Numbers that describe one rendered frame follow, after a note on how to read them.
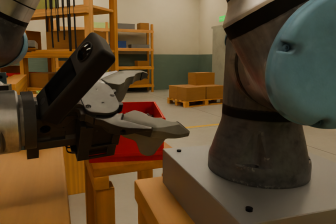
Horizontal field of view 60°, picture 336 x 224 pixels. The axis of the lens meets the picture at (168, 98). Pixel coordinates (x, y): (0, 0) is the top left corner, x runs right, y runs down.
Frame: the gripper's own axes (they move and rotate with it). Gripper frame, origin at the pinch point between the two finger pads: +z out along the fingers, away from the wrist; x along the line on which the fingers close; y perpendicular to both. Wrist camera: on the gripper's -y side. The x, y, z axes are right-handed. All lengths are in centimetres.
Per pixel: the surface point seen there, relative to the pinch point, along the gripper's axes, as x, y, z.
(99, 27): -787, 330, 246
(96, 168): -18.1, 35.8, -2.1
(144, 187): 2.2, 18.5, -0.9
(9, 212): 6.9, 10.1, -22.1
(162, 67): -749, 452, 478
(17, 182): -0.8, 14.5, -20.9
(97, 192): -15.0, 41.7, -2.0
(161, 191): 4.8, 17.1, 1.0
